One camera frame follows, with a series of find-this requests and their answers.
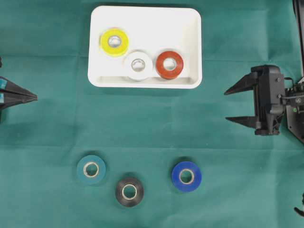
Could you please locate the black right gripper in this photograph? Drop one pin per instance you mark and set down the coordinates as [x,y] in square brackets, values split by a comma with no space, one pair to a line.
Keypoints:
[269,90]

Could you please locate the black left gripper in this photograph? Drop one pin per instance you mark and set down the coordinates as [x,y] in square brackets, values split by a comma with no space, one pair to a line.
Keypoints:
[11,94]

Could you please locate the red tape roll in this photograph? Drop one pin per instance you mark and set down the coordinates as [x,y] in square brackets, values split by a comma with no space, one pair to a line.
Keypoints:
[169,64]

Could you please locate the blue tape roll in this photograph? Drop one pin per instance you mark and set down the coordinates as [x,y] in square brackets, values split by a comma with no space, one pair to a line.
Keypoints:
[186,176]

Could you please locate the white tape roll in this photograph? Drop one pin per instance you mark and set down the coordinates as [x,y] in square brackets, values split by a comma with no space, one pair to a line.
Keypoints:
[138,66]

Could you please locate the yellow tape roll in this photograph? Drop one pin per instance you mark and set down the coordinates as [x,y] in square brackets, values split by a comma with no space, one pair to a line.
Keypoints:
[114,42]

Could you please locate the teal tape roll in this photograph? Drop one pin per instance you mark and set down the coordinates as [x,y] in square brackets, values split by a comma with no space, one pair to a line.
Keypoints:
[91,170]

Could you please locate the black tape roll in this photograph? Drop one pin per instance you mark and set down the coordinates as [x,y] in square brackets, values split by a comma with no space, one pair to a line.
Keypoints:
[129,192]

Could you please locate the black clip at table edge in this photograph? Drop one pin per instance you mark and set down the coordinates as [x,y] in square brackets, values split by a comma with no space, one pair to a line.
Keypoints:
[300,212]

